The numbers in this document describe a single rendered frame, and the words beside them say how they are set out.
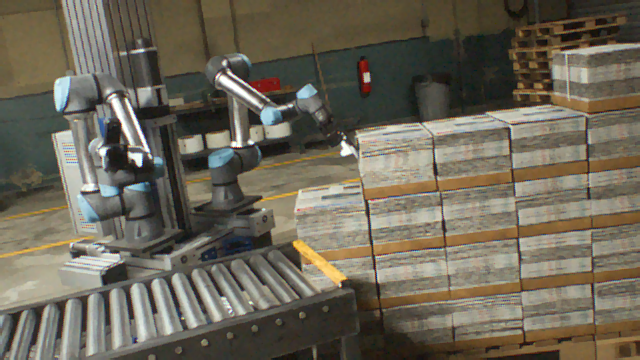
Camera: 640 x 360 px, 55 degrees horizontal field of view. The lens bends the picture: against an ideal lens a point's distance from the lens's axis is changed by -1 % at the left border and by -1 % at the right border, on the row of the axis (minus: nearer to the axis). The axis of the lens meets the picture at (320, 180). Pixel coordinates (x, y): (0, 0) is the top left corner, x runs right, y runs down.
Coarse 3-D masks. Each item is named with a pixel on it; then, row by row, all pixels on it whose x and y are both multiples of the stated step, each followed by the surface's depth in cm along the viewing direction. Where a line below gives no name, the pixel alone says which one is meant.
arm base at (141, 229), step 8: (144, 216) 232; (152, 216) 235; (128, 224) 233; (136, 224) 232; (144, 224) 232; (152, 224) 234; (160, 224) 240; (128, 232) 233; (136, 232) 231; (144, 232) 232; (152, 232) 233; (160, 232) 236; (128, 240) 233; (136, 240) 231; (144, 240) 232
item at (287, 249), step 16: (240, 256) 206; (288, 256) 211; (160, 272) 201; (176, 272) 199; (208, 272) 202; (96, 288) 195; (112, 288) 193; (128, 288) 194; (192, 288) 201; (240, 288) 207; (32, 304) 188; (48, 304) 187; (64, 304) 188; (128, 304) 195; (176, 304) 200; (16, 320) 184
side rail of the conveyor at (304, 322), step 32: (224, 320) 158; (256, 320) 157; (288, 320) 160; (320, 320) 163; (352, 320) 166; (128, 352) 148; (160, 352) 150; (192, 352) 152; (224, 352) 155; (256, 352) 158; (288, 352) 161
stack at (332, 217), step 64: (320, 192) 267; (448, 192) 241; (512, 192) 240; (576, 192) 240; (384, 256) 246; (448, 256) 246; (512, 256) 245; (576, 256) 246; (384, 320) 252; (448, 320) 253; (512, 320) 252; (576, 320) 251
